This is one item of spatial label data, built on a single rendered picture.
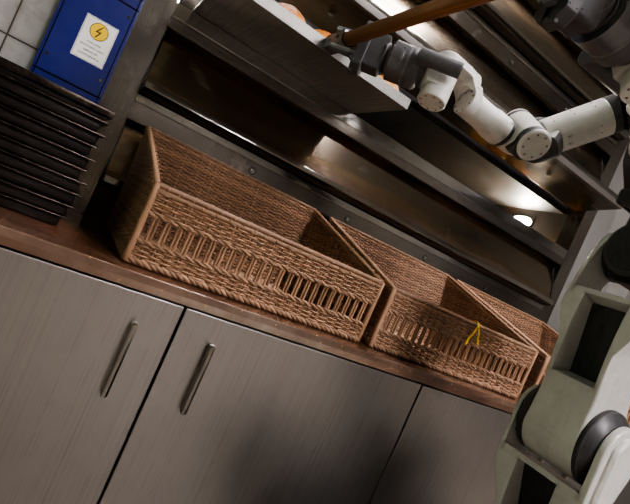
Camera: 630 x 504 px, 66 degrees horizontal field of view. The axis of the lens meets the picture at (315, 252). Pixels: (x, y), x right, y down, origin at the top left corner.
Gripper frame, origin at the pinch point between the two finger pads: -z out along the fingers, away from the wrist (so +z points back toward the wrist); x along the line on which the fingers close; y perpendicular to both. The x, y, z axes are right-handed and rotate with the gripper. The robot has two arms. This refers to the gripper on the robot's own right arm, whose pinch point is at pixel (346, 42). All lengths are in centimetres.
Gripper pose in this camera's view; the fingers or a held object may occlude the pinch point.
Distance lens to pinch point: 119.7
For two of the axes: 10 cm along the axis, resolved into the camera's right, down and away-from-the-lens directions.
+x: -4.1, 9.1, 0.1
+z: 9.1, 4.1, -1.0
